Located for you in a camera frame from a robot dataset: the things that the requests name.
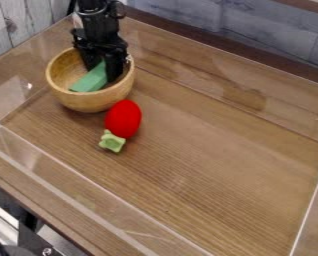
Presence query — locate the red plush strawberry toy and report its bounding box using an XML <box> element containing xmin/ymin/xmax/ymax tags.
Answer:
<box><xmin>99</xmin><ymin>100</ymin><xmax>142</xmax><ymax>153</ymax></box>

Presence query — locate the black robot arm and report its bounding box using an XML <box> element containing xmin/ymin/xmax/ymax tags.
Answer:
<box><xmin>71</xmin><ymin>0</ymin><xmax>128</xmax><ymax>82</ymax></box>

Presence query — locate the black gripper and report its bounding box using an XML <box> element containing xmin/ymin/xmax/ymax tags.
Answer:
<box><xmin>71</xmin><ymin>11</ymin><xmax>128</xmax><ymax>82</ymax></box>

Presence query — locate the green rectangular stick block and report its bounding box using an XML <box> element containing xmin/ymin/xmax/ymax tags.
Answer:
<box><xmin>70</xmin><ymin>61</ymin><xmax>108</xmax><ymax>92</ymax></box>

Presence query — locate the black clamp under table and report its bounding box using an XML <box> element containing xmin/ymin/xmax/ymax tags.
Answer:
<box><xmin>18</xmin><ymin>212</ymin><xmax>64</xmax><ymax>256</ymax></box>

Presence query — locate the brown wooden bowl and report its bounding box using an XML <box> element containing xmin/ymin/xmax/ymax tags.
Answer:
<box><xmin>46</xmin><ymin>47</ymin><xmax>135</xmax><ymax>113</ymax></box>

